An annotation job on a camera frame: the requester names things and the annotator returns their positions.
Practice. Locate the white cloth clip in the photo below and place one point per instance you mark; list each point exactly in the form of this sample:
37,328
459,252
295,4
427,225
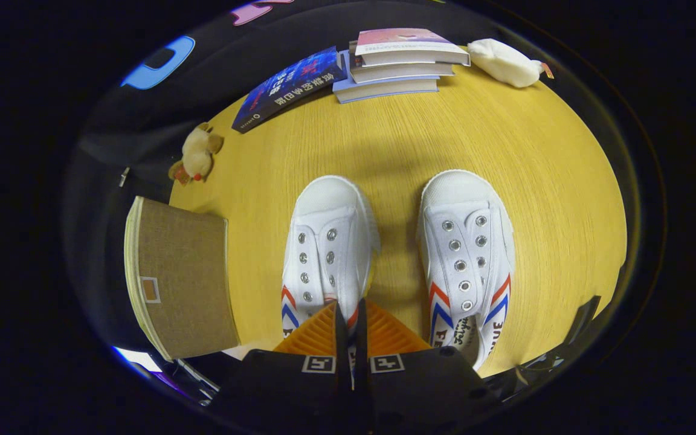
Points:
123,176

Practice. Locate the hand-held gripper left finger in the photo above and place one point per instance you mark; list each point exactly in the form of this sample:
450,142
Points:
341,362

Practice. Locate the beige fabric storage box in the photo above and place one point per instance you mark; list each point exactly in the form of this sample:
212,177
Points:
185,284

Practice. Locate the white plush toy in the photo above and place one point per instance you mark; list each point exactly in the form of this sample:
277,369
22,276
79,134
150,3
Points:
505,60

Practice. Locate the dark blue book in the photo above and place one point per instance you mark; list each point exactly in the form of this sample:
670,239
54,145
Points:
287,87

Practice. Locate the light blue cover book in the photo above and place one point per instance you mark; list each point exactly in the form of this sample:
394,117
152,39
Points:
384,89

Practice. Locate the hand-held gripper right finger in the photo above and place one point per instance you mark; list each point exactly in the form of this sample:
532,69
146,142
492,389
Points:
362,362

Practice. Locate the beige plush dog toy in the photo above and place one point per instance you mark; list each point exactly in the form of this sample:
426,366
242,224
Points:
197,154

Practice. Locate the laptop computer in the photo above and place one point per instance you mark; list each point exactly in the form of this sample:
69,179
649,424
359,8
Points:
136,357

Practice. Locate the white striped canvas shoe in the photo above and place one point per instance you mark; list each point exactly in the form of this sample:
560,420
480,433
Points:
463,241
324,241

